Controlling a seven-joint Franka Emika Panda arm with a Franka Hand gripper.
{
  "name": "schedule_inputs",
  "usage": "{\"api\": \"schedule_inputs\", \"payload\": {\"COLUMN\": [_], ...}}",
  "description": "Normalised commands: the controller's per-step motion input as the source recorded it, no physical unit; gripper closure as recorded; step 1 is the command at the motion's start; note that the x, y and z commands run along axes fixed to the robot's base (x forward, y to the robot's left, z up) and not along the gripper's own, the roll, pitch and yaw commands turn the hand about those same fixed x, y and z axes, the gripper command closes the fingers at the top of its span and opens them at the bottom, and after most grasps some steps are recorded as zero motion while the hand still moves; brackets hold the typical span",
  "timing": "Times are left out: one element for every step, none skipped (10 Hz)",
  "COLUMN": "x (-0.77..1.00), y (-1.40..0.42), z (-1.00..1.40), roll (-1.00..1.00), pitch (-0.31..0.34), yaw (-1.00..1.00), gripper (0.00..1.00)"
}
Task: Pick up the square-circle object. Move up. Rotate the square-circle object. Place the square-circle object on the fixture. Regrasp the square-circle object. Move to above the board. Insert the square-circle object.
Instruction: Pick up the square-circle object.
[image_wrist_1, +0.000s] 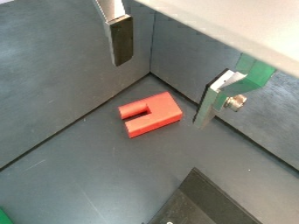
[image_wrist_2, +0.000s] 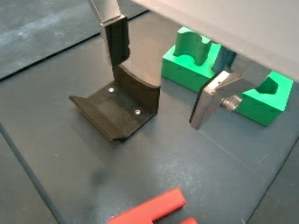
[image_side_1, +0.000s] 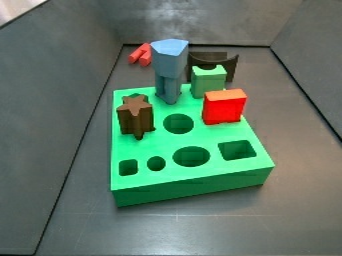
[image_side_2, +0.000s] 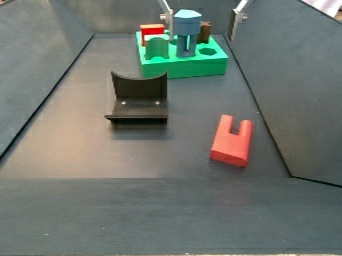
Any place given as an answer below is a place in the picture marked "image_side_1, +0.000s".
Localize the green shape sorter base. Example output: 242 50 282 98
111 85 274 207

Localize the blue pentagon block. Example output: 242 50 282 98
151 39 188 104

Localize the red cube block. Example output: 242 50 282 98
202 88 247 125

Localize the red square-circle object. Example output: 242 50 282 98
128 43 152 67

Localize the black curved fixture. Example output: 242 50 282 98
186 51 239 82

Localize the brown star block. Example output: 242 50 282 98
116 94 155 140

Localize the green notched block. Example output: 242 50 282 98
190 65 227 98

